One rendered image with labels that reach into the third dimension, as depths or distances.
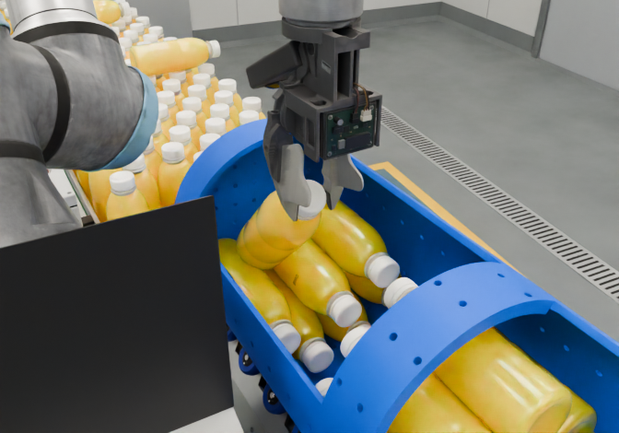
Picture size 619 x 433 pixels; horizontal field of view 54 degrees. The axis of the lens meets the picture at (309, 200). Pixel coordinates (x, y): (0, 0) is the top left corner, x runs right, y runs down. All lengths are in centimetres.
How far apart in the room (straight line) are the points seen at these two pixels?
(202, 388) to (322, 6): 33
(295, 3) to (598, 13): 445
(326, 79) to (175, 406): 30
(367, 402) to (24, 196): 32
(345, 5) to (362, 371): 31
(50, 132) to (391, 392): 37
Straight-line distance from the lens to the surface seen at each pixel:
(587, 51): 500
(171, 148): 110
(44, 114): 57
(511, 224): 301
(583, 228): 310
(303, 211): 64
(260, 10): 551
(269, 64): 61
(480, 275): 58
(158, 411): 53
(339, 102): 53
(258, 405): 86
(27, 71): 57
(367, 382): 54
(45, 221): 51
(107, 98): 62
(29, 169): 52
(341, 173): 64
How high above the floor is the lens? 158
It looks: 31 degrees down
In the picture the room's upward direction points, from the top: straight up
